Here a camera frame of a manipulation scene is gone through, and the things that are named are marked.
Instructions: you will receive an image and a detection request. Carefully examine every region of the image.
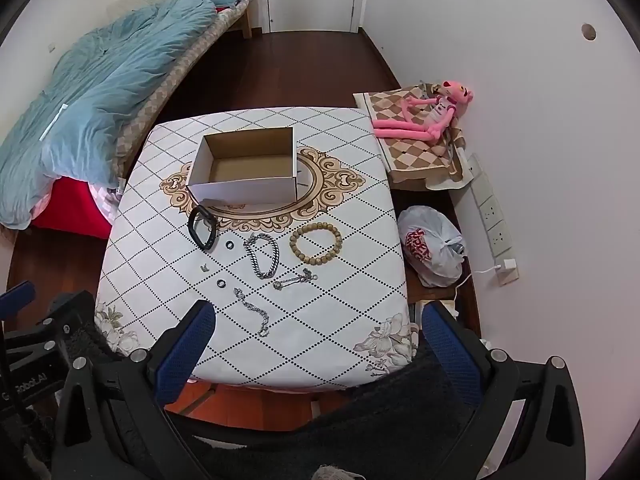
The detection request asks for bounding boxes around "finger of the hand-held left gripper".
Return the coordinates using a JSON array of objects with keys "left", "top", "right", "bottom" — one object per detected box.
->
[
  {"left": 35, "top": 290, "right": 98, "bottom": 357},
  {"left": 0, "top": 281, "right": 37, "bottom": 318}
]

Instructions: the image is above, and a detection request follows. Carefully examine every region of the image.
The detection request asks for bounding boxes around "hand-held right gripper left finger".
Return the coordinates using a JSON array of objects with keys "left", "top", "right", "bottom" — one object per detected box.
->
[{"left": 51, "top": 300, "right": 217, "bottom": 480}]

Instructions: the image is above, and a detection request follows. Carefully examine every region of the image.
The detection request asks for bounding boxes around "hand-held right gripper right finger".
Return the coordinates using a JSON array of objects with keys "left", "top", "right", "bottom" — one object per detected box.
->
[{"left": 421, "top": 301, "right": 587, "bottom": 480}]

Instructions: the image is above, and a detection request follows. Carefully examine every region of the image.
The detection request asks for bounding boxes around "thin silver chain bracelet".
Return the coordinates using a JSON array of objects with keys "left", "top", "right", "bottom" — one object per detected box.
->
[{"left": 233, "top": 287, "right": 271, "bottom": 338}]

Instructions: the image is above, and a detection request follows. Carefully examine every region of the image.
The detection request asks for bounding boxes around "thick silver chain bracelet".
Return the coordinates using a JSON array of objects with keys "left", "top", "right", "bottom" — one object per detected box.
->
[{"left": 243, "top": 232, "right": 280, "bottom": 280}]

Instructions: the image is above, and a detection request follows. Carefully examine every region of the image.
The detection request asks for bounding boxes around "black band bracelet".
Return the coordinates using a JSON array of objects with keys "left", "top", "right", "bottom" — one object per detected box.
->
[{"left": 188, "top": 205, "right": 217, "bottom": 252}]

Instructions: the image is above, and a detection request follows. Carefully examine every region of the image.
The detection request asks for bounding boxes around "small silver pendant chain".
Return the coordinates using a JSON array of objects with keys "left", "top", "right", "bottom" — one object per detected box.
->
[{"left": 272, "top": 268, "right": 319, "bottom": 291}]

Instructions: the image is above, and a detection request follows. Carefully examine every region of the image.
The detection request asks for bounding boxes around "wooden bead bracelet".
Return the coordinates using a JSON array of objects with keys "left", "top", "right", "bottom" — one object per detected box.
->
[{"left": 289, "top": 222, "right": 344, "bottom": 266}]

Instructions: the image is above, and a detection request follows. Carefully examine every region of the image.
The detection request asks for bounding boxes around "cardboard box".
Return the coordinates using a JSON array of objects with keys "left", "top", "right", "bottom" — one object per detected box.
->
[{"left": 186, "top": 126, "right": 299, "bottom": 207}]

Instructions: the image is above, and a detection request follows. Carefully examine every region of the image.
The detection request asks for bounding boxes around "dark fuzzy garment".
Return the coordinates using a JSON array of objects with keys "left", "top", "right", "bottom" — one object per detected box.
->
[{"left": 190, "top": 340, "right": 501, "bottom": 480}]

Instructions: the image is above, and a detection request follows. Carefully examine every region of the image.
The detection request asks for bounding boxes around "white charger plug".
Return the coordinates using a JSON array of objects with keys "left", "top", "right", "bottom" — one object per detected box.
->
[{"left": 495, "top": 259, "right": 520, "bottom": 286}]

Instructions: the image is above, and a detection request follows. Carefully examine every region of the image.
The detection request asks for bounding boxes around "red bed sheet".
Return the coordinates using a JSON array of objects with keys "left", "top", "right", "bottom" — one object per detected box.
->
[{"left": 32, "top": 177, "right": 118, "bottom": 238}]

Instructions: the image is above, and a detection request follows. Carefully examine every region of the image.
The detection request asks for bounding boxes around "white plastic bag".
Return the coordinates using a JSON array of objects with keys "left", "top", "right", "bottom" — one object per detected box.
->
[{"left": 397, "top": 205, "right": 467, "bottom": 288}]

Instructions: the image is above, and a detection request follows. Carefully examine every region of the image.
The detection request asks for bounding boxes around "white power strip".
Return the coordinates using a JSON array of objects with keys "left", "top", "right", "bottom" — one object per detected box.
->
[{"left": 465, "top": 154, "right": 516, "bottom": 258}]

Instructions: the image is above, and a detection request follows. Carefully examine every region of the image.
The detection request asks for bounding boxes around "diamond patterned tablecloth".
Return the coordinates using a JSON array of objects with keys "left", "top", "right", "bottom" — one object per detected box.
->
[{"left": 94, "top": 106, "right": 418, "bottom": 391}]

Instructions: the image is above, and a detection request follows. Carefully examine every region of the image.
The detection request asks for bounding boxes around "light blue duvet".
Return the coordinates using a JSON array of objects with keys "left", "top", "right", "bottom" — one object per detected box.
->
[{"left": 0, "top": 0, "right": 251, "bottom": 231}]

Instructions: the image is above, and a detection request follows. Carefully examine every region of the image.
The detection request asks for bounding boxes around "pink plush toy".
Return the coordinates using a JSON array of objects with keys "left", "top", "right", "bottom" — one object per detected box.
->
[{"left": 372, "top": 79, "right": 473, "bottom": 143}]

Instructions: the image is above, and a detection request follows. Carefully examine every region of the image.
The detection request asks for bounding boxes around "bed with checkered mattress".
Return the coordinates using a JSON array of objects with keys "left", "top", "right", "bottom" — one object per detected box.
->
[{"left": 0, "top": 0, "right": 256, "bottom": 241}]

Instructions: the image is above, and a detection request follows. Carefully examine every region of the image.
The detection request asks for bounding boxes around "white charger cable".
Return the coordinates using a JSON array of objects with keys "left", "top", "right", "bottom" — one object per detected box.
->
[{"left": 452, "top": 265, "right": 501, "bottom": 306}]

